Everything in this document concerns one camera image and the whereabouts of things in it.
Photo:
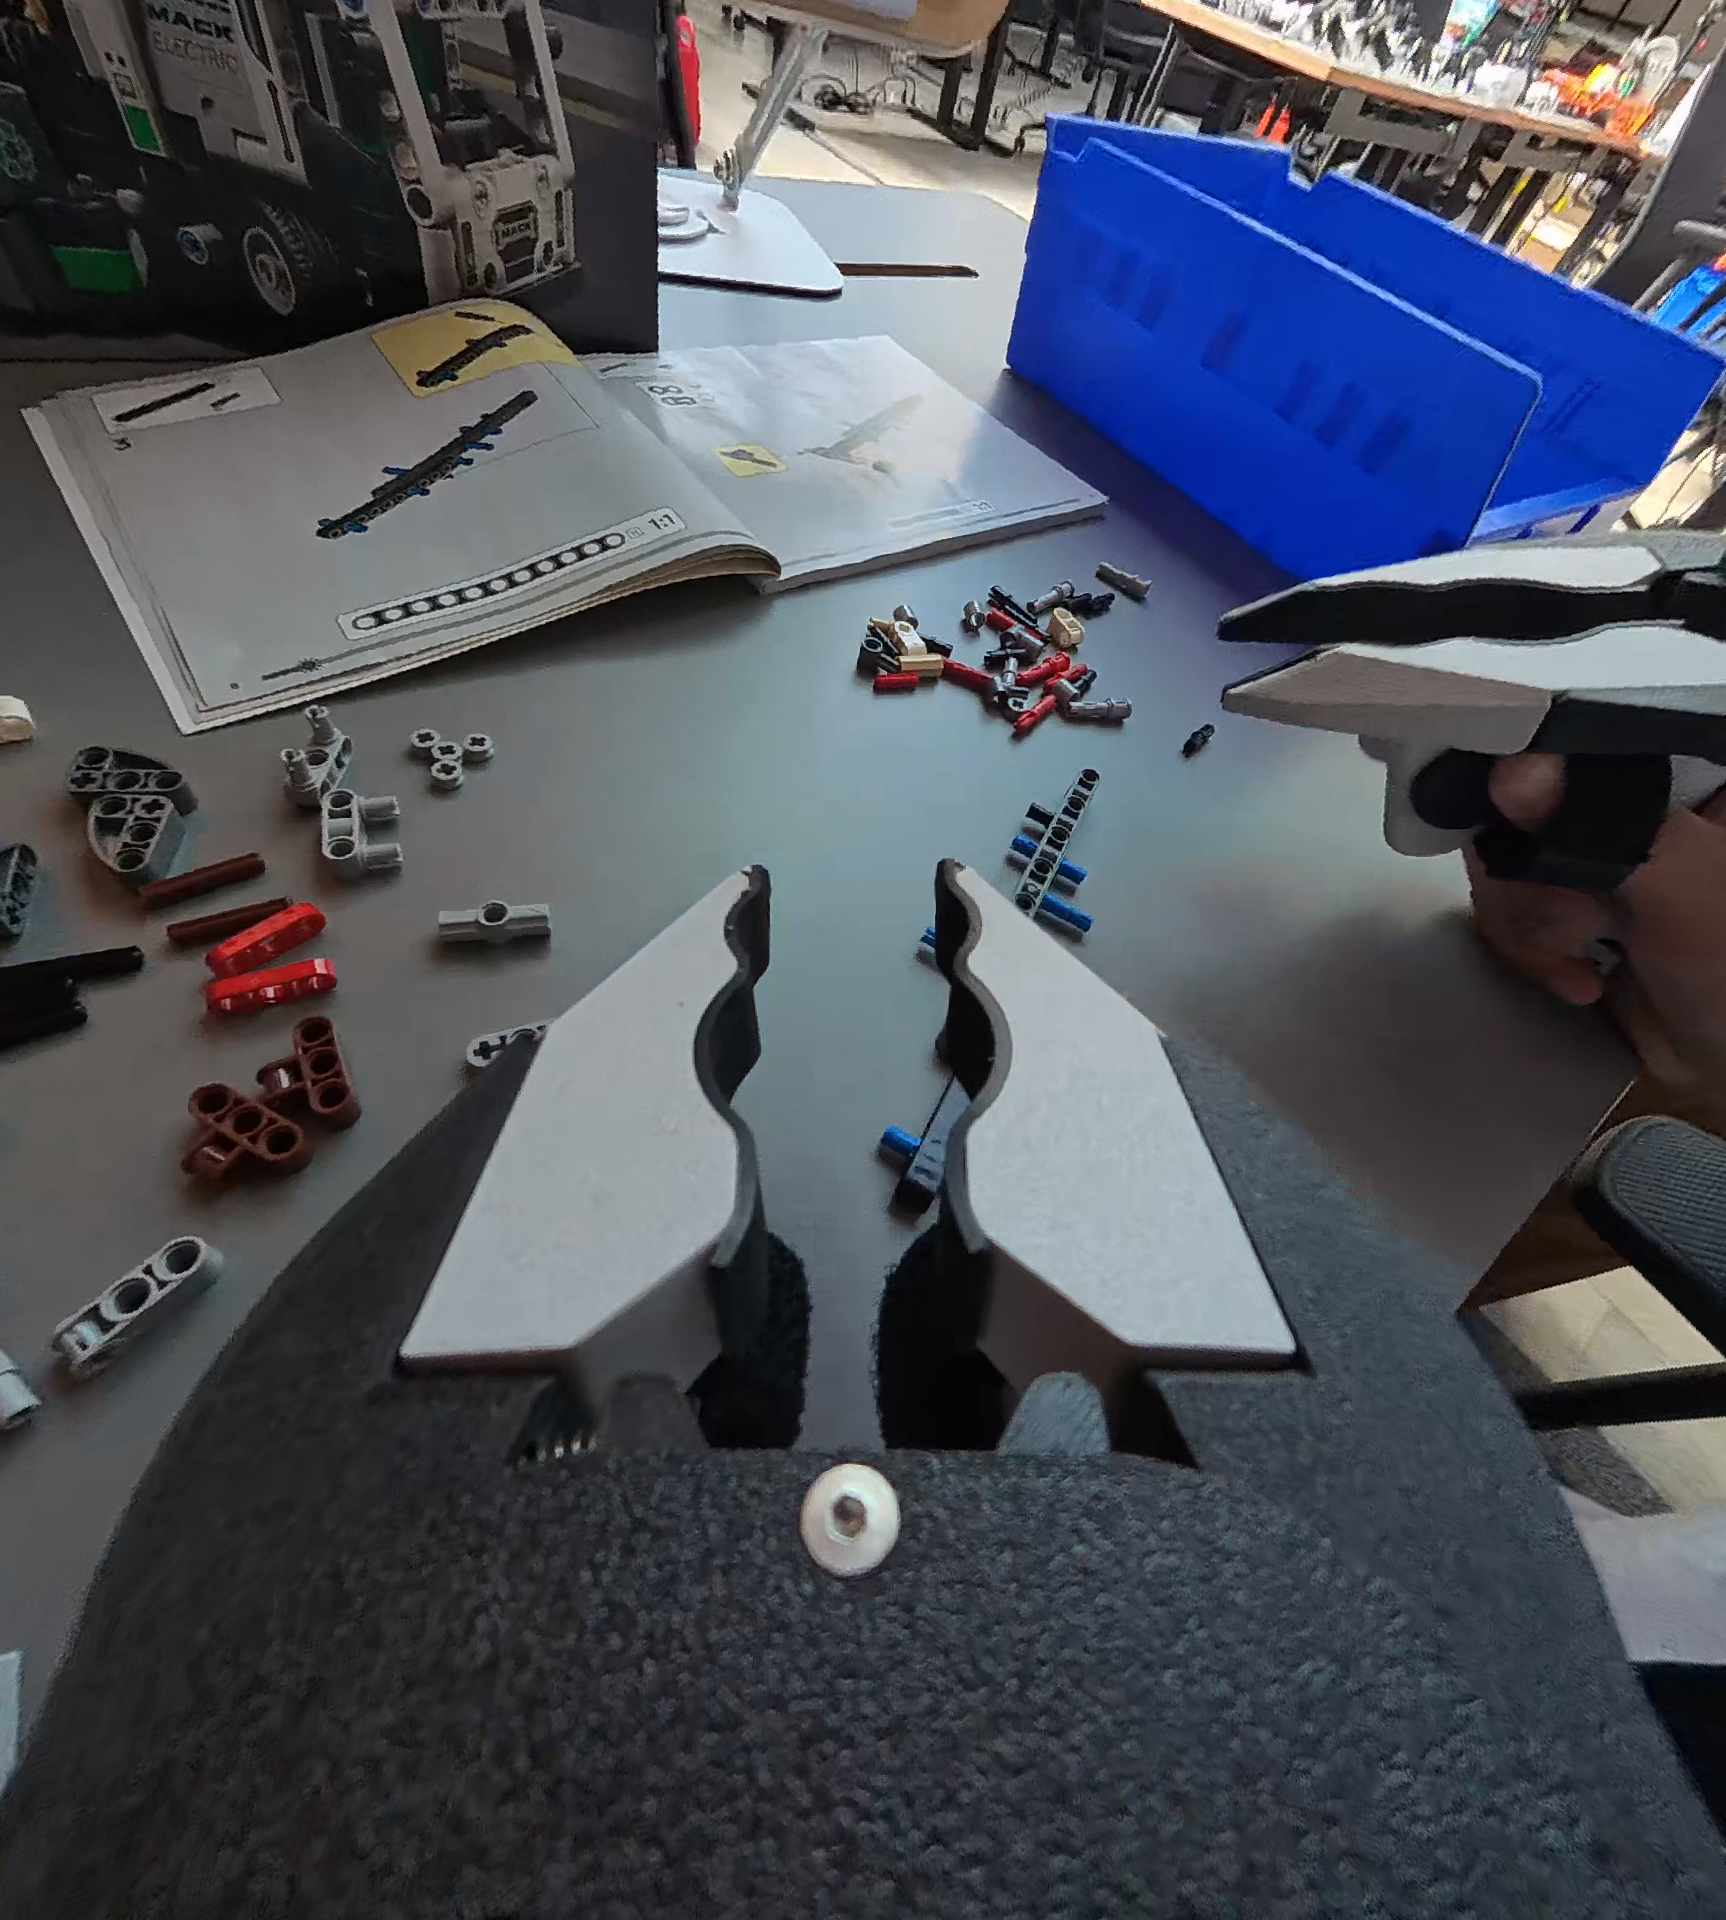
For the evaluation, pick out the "thin grey lego beam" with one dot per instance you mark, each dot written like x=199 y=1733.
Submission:
x=502 y=1046

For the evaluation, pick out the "wooden workbench with clutter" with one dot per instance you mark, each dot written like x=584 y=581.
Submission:
x=1418 y=82

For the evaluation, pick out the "grey three-hole lego beam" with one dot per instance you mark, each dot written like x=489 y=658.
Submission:
x=136 y=1304

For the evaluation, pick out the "person's white shirt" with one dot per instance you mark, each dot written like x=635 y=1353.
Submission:
x=1702 y=1569

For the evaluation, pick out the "black mesh chair armrest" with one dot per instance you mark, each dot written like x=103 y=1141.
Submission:
x=1718 y=1245

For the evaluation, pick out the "lego instruction booklet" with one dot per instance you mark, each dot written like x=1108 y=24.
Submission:
x=398 y=495

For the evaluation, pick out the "white lamp stand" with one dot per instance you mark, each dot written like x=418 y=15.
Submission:
x=736 y=241

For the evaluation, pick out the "black office chair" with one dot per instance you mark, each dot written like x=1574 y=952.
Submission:
x=1697 y=165

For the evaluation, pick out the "black lego beam blue pins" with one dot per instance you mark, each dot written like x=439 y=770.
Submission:
x=1061 y=841

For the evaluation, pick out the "brown lego axle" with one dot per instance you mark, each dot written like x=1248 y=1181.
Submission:
x=203 y=879
x=227 y=921

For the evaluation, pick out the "grey lego connector with pins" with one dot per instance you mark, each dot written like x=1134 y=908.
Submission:
x=317 y=758
x=352 y=841

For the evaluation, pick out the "brown lego cross block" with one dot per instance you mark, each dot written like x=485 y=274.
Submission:
x=317 y=1073
x=244 y=1136

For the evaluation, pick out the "grey lego axle connector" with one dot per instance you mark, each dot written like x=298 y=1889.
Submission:
x=494 y=921

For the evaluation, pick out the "pile of small lego pins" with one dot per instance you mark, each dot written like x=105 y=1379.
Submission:
x=1007 y=661

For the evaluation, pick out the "red lego beam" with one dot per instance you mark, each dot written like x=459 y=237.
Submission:
x=267 y=939
x=271 y=989

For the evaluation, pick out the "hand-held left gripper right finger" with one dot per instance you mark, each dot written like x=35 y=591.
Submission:
x=1103 y=1184

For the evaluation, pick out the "dark printed lego box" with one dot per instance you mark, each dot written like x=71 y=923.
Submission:
x=278 y=151

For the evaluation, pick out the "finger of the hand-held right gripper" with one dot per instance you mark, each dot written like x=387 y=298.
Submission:
x=1418 y=690
x=1492 y=592

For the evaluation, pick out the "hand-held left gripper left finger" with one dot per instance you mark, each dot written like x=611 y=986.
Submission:
x=592 y=1171

